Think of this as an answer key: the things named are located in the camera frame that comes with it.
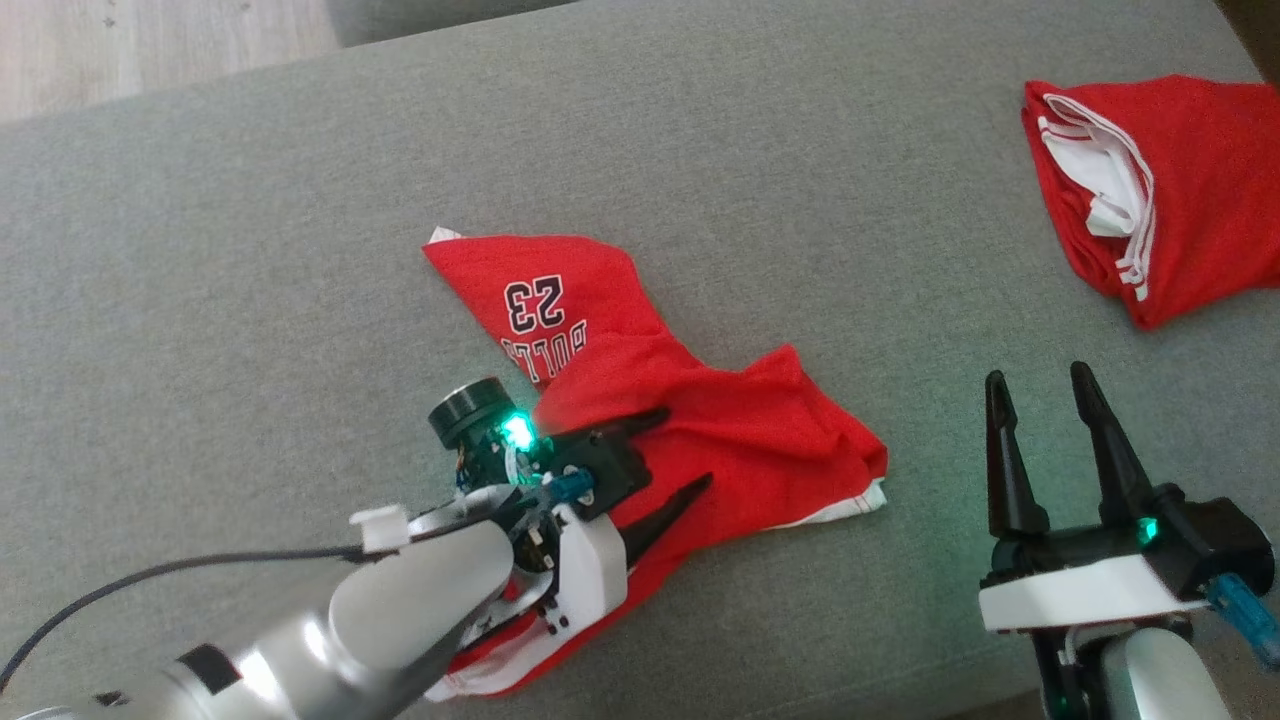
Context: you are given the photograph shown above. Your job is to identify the large grey sofa seat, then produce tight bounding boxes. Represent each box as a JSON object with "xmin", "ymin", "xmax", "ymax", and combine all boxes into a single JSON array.
[{"xmin": 0, "ymin": 0, "xmax": 1280, "ymax": 720}]

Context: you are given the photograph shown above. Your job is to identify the right black cable blue plug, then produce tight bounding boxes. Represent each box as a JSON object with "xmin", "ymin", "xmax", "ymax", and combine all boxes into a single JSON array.
[{"xmin": 1205, "ymin": 575, "xmax": 1280, "ymax": 671}]

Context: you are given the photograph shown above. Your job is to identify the mustard yellow furniture panel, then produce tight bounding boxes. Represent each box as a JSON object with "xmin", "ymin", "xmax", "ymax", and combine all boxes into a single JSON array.
[{"xmin": 1215, "ymin": 0, "xmax": 1280, "ymax": 86}]

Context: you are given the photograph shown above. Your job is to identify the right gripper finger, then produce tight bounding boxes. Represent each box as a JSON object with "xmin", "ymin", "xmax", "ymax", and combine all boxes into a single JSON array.
[
  {"xmin": 985, "ymin": 370, "xmax": 1051, "ymax": 541},
  {"xmin": 1070, "ymin": 362, "xmax": 1157, "ymax": 527}
]

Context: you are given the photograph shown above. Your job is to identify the red white-sleeved basketball jersey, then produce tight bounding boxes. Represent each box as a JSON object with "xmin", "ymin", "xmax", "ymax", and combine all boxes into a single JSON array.
[{"xmin": 1022, "ymin": 75, "xmax": 1280, "ymax": 332}]

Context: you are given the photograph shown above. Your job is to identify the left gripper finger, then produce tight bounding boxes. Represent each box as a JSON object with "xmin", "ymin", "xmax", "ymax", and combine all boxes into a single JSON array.
[
  {"xmin": 590, "ymin": 407, "xmax": 673, "ymax": 451},
  {"xmin": 620, "ymin": 473, "xmax": 714, "ymax": 563}
]

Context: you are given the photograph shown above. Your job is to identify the red white-striped basketball shorts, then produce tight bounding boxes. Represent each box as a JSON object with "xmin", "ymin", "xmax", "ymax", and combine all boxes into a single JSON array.
[{"xmin": 422, "ymin": 228, "xmax": 889, "ymax": 703}]

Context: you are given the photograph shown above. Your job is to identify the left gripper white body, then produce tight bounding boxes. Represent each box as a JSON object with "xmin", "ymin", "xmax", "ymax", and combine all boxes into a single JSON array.
[{"xmin": 430, "ymin": 378, "xmax": 629, "ymax": 637}]

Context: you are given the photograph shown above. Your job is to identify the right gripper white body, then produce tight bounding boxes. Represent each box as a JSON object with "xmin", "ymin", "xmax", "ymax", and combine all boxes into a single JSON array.
[{"xmin": 978, "ymin": 515, "xmax": 1208, "ymax": 634}]

